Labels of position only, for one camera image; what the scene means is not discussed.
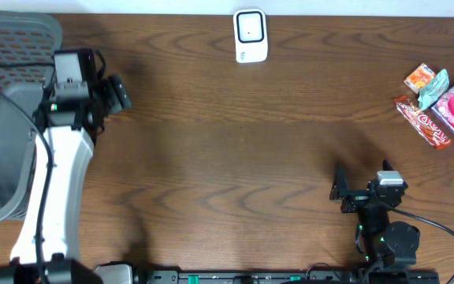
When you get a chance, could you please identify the red white snack bar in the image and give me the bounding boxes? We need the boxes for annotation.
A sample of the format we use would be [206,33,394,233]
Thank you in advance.
[393,95,452,150]

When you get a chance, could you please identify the teal snack wrapper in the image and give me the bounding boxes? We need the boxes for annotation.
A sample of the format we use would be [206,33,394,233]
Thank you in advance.
[418,69,449,110]

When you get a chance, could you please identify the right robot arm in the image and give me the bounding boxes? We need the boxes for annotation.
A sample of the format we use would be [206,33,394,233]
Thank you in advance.
[329,160,420,283]

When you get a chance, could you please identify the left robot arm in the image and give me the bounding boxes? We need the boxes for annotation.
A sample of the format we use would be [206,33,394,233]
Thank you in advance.
[0,49,132,283]

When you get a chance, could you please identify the white barcode scanner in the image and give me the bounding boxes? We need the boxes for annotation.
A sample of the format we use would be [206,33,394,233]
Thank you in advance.
[233,9,269,64]

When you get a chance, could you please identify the grey plastic mesh basket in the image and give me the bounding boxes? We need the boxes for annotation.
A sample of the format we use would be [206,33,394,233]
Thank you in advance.
[0,11,63,222]

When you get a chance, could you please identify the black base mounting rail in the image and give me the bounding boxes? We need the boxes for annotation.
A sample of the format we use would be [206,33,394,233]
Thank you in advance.
[132,268,441,284]

